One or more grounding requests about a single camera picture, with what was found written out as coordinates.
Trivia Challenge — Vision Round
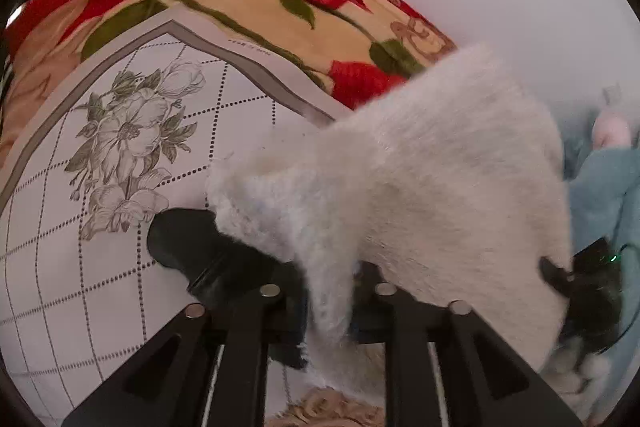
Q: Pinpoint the light blue quilt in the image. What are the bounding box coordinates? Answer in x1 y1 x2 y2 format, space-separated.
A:
564 106 640 427

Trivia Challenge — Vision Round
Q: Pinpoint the white fur item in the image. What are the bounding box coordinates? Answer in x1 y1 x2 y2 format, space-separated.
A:
540 336 611 407

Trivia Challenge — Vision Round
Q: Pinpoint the white fluffy cardigan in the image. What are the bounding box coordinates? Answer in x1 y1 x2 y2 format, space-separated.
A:
206 44 572 404

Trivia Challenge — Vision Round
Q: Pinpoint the red floral blanket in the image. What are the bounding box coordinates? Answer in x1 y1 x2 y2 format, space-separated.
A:
1 0 454 152

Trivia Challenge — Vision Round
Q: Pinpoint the white floral grid bedsheet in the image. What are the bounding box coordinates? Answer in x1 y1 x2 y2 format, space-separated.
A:
1 8 347 426

